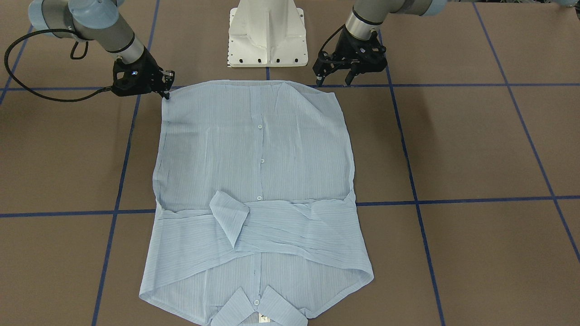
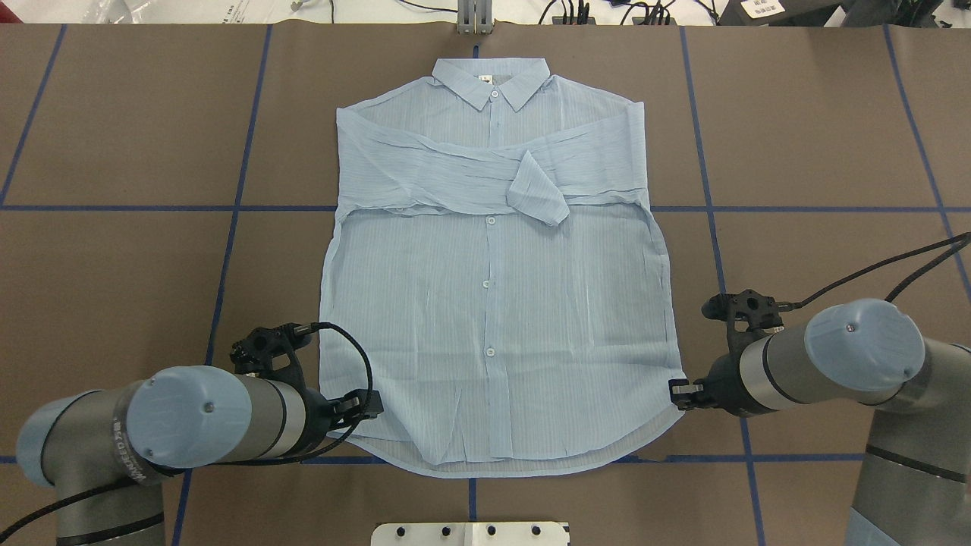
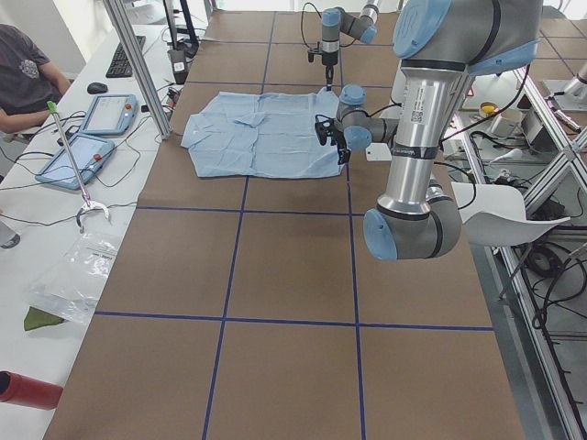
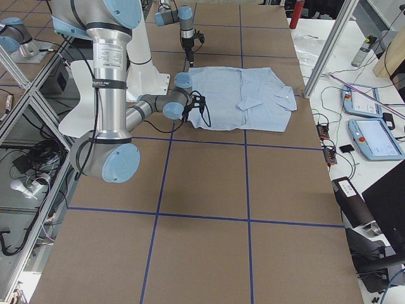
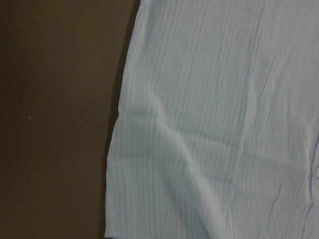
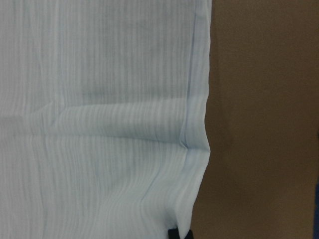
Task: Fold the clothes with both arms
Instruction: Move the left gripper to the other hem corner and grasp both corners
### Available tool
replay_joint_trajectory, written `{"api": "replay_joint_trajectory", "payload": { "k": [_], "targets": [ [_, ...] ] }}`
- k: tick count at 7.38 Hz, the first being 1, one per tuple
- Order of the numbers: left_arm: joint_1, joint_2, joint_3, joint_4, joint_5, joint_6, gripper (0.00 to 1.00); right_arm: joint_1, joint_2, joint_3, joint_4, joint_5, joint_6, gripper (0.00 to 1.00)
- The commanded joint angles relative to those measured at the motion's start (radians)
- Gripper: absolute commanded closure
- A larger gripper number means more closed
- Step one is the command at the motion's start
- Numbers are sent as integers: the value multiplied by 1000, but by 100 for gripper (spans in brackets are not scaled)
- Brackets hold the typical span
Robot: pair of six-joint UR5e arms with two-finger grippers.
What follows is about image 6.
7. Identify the light blue button-up shirt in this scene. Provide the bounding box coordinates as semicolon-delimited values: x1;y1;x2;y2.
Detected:
0;0;212;239

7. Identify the black right gripper long left finger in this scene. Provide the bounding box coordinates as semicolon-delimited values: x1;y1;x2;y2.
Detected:
167;229;179;239

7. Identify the black right gripper short right finger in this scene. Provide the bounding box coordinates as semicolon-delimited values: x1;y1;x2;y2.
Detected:
186;230;194;239

